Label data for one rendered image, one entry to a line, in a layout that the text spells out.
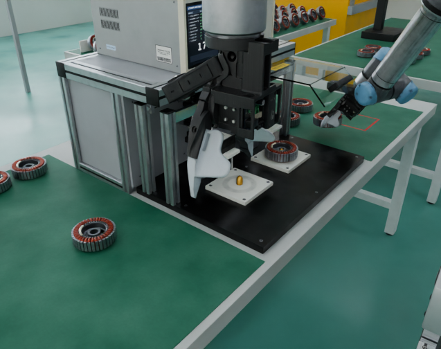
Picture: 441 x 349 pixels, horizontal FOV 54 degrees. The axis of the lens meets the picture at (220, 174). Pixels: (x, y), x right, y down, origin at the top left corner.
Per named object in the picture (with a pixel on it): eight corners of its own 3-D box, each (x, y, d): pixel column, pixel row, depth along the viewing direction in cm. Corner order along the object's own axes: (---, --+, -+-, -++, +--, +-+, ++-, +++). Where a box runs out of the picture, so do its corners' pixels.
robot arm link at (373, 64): (394, 61, 140) (377, 43, 144) (372, 86, 148) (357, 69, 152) (406, 61, 145) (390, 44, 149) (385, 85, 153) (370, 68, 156)
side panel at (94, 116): (136, 190, 136) (125, 91, 120) (129, 194, 134) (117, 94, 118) (82, 164, 151) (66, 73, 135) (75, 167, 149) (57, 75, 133)
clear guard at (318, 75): (358, 87, 144) (361, 69, 141) (325, 107, 127) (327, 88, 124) (274, 70, 161) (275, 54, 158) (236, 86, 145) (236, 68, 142)
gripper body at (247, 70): (250, 146, 52) (255, 44, 46) (194, 130, 57) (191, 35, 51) (280, 125, 58) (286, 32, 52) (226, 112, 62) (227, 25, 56)
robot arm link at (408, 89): (388, 109, 142) (367, 86, 146) (410, 103, 147) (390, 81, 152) (402, 92, 136) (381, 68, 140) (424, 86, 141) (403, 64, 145)
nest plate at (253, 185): (273, 185, 134) (273, 181, 134) (244, 206, 124) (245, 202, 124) (234, 170, 143) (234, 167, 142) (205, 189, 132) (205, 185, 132)
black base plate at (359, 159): (363, 161, 153) (364, 156, 151) (262, 254, 109) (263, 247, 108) (253, 129, 178) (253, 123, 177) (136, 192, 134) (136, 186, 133)
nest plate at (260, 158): (310, 157, 151) (311, 154, 150) (288, 173, 141) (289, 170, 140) (273, 145, 159) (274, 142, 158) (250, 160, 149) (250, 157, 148)
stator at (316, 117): (346, 122, 171) (347, 113, 169) (334, 130, 163) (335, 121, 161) (320, 117, 177) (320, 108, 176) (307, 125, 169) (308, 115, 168)
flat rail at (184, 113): (290, 73, 156) (291, 64, 155) (169, 125, 114) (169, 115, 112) (287, 72, 157) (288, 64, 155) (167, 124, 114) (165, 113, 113)
